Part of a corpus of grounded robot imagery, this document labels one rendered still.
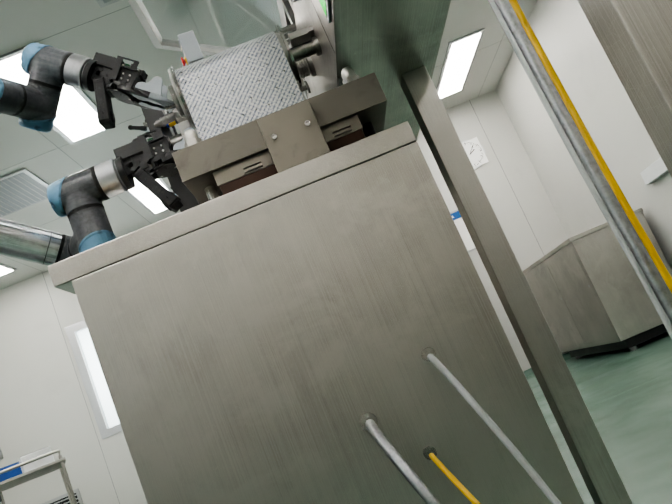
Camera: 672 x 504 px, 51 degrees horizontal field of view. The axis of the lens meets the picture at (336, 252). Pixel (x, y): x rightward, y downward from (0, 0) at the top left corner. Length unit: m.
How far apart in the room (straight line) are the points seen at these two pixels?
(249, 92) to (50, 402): 6.25
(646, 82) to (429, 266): 0.53
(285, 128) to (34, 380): 6.53
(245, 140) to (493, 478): 0.71
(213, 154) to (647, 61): 0.79
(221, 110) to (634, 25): 0.98
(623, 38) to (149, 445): 0.89
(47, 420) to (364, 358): 6.56
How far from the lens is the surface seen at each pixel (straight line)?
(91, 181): 1.54
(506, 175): 7.46
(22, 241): 1.62
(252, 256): 1.19
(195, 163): 1.31
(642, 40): 0.78
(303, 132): 1.28
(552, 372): 1.60
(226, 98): 1.56
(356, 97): 1.32
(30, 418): 7.66
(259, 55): 1.59
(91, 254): 1.26
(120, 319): 1.22
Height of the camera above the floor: 0.51
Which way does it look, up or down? 11 degrees up
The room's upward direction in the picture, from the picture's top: 23 degrees counter-clockwise
